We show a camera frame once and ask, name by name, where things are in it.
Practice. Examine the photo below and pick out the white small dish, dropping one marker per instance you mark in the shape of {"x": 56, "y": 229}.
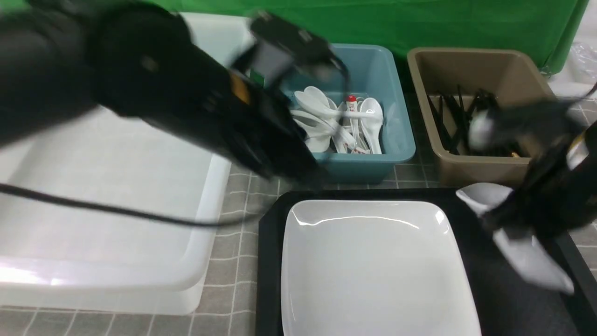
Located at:
{"x": 524, "y": 252}

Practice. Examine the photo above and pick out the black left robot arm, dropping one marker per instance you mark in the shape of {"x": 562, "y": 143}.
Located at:
{"x": 62, "y": 58}

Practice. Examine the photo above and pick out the brown plastic bin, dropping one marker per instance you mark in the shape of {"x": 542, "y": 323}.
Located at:
{"x": 514, "y": 79}

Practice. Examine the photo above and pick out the green cloth backdrop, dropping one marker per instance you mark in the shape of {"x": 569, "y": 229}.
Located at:
{"x": 542, "y": 29}

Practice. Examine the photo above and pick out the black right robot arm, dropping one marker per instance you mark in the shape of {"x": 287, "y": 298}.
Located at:
{"x": 558, "y": 192}

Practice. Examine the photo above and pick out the pile of white spoons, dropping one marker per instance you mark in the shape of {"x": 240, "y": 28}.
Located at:
{"x": 352, "y": 127}

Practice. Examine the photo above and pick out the large white square plate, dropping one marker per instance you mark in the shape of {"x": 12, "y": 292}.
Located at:
{"x": 373, "y": 268}

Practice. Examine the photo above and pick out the black serving tray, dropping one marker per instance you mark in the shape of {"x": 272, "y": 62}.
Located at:
{"x": 506, "y": 305}

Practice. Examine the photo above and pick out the pile of black chopsticks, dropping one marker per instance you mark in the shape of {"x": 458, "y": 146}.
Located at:
{"x": 452, "y": 116}

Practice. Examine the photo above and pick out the grey checkered tablecloth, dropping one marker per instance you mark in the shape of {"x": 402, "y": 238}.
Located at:
{"x": 228, "y": 298}

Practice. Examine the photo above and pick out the teal plastic bin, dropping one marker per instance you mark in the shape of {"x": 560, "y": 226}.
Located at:
{"x": 373, "y": 74}

